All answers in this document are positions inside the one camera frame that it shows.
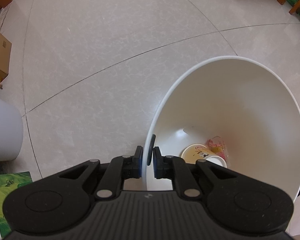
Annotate red yellow snack wrapper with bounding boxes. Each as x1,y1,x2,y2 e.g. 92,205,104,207
206,136,227,161

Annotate white round trash bin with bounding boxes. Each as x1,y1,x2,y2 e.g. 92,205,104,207
145,56,300,199

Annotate green landscape paper bag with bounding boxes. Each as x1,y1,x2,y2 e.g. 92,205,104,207
0,171,32,239

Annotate white cylindrical container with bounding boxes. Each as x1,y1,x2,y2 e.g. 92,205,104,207
0,99,24,161

